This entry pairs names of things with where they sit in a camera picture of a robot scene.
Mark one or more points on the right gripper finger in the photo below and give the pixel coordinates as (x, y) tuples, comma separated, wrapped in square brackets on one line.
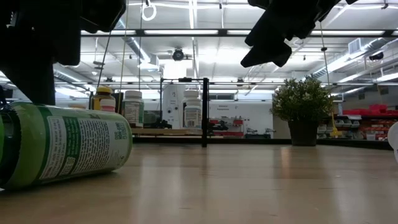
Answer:
[(270, 54), (267, 29)]

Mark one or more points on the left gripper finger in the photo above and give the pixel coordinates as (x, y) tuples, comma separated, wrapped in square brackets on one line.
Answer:
[(31, 84)]

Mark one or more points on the amber bottle with yellow cap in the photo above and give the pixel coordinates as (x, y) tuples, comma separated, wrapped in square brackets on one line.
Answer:
[(104, 90)]

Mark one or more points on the green bottle with green cap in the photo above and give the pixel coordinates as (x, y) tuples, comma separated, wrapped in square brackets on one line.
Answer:
[(77, 143)]

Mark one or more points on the white bottle with maroon label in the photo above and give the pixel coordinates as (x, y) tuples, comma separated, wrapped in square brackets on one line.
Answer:
[(192, 112)]

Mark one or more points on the clear bottle with green label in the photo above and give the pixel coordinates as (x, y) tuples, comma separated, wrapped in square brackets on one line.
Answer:
[(133, 109)]

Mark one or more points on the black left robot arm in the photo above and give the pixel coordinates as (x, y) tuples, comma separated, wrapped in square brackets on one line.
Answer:
[(102, 14)]

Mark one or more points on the shelf with red bins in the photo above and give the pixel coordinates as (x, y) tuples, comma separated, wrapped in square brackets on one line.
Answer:
[(373, 123)]

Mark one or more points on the potted green plant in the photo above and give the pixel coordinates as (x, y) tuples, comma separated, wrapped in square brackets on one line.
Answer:
[(301, 99)]

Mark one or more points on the workbench with red boxes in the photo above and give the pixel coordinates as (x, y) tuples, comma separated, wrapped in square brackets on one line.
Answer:
[(236, 124)]

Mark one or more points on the black ceiling fixture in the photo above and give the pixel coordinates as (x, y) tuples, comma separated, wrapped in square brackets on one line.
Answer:
[(376, 56)]

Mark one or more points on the yellow cleaning tool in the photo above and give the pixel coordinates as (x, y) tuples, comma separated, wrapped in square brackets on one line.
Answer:
[(334, 130)]

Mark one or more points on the black overhead light bar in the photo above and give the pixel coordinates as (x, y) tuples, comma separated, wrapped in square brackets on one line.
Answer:
[(140, 32)]

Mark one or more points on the white cabinet machine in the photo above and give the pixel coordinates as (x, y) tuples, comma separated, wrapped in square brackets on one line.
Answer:
[(172, 102)]

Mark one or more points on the white bottle with grey label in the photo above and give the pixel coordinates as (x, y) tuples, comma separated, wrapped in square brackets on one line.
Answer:
[(393, 137)]

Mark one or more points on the wooden shelf with black frame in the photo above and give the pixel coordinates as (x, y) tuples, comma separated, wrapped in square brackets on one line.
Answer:
[(205, 109)]

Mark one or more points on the black aluminium rig frame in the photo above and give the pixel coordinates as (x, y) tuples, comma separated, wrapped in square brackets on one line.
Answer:
[(248, 140)]

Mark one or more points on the black round overhead camera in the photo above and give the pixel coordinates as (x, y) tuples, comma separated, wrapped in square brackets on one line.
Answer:
[(178, 54)]

